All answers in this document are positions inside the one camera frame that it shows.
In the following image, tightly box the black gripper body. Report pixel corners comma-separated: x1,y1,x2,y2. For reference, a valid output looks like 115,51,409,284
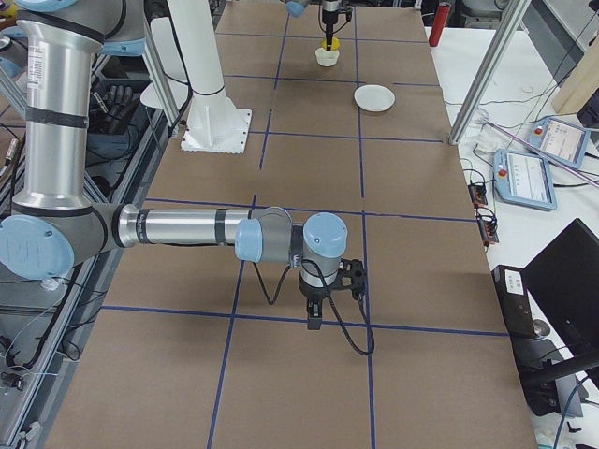
322,10,338,27
299,280,330,307

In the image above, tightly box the yellow lemon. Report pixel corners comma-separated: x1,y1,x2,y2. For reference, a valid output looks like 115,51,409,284
320,37,340,51

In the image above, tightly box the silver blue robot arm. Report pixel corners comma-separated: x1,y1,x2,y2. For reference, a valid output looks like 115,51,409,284
1,1,347,330
285,0,343,51

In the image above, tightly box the white bowl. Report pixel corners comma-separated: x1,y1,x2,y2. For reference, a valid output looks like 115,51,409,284
314,48,340,67

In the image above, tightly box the white round plate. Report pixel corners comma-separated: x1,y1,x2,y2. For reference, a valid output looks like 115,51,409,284
354,84,395,112

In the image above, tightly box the red cylinder tube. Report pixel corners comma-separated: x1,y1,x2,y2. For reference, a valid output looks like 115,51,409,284
429,2,451,47

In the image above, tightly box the orange black electronic module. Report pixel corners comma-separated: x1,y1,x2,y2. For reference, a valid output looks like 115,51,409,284
468,182,488,207

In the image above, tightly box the black box device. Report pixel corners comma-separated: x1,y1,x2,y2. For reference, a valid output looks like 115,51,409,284
491,265,536,339

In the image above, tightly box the near blue teach pendant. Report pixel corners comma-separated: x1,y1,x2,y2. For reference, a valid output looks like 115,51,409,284
493,149,558,210

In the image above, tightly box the blue teach pendant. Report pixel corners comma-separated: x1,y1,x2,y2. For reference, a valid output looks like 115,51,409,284
529,117,591,168
493,149,558,210

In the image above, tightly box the black monitor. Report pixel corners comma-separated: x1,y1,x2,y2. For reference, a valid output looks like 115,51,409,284
523,218,598,355

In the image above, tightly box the wooden board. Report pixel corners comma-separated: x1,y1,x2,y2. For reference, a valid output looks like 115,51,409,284
552,38,598,114

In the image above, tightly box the far blue teach pendant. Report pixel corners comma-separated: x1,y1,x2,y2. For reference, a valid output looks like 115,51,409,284
529,117,591,168

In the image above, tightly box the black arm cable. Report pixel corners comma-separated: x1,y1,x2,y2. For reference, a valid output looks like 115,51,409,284
252,259,375,357

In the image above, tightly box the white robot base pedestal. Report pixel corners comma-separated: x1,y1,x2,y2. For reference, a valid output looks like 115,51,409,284
168,0,252,154

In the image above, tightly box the aluminium frame post right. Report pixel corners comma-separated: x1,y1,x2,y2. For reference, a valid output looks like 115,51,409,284
448,0,531,145

